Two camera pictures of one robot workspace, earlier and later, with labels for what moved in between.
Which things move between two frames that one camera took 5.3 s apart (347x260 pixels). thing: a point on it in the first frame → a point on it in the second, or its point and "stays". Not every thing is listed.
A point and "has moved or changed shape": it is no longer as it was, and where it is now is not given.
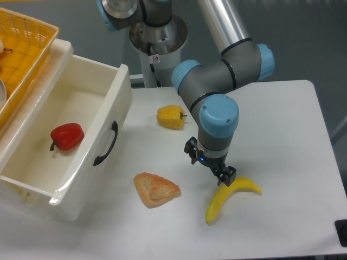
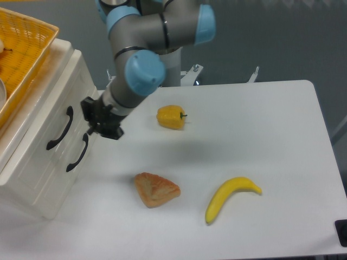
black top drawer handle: [114, 127] → [69, 111]
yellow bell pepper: [171, 116] stays
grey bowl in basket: [2, 93] stays
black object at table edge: [341, 229] stays
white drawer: [98, 97] has moved or changed shape
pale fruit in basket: [1, 47] stays
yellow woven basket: [26, 42] stays
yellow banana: [239, 184] stays
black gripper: [216, 165] → [102, 118]
